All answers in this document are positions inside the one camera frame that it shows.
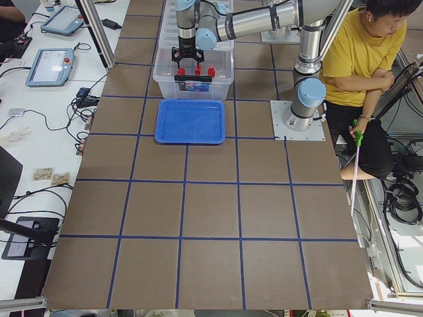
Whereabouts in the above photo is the red block front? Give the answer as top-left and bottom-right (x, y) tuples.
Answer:
(208, 65), (216, 78)

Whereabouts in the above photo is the red block near latch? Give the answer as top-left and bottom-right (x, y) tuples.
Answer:
(177, 67), (186, 76)

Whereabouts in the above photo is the far teach pendant tablet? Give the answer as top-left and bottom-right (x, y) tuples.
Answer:
(40, 6), (84, 36)

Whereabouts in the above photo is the aluminium frame post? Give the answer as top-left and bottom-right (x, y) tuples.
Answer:
(75, 0), (115, 69)

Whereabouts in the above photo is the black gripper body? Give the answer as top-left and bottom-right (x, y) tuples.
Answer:
(171, 38), (204, 63)

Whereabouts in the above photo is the near teach pendant tablet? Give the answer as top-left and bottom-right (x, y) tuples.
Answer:
(26, 48), (75, 87)

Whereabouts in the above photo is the black power adapter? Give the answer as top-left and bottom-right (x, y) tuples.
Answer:
(101, 18), (122, 30)

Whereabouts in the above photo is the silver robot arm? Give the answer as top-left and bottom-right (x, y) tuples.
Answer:
(171, 0), (350, 132)

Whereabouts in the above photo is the clear plastic box lid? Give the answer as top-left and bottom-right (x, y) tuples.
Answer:
(159, 1), (234, 52)

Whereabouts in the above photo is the green handled reacher stick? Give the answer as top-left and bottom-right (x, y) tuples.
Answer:
(350, 130), (363, 216)

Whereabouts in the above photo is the teach pendant tablet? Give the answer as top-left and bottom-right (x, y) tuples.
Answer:
(40, 6), (84, 36)
(26, 48), (75, 87)

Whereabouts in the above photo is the clear plastic storage box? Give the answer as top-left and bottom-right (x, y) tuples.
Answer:
(153, 48), (234, 101)

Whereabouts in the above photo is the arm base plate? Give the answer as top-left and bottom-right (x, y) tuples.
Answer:
(270, 100), (326, 141)
(260, 29), (300, 45)

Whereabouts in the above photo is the black box latch handle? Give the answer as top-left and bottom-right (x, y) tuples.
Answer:
(174, 75), (213, 83)

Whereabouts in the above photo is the blue plastic tray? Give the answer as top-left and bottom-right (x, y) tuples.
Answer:
(155, 99), (225, 145)

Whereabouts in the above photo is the small bag of parts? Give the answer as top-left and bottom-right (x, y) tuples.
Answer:
(32, 167), (54, 181)

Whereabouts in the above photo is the person in yellow shirt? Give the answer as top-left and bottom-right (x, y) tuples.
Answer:
(320, 1), (421, 180)

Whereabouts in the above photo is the bundle of black cables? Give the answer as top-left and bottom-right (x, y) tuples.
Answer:
(383, 155), (423, 225)

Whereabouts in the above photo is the black monitor stand base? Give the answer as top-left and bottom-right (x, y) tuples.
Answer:
(1, 217), (59, 261)

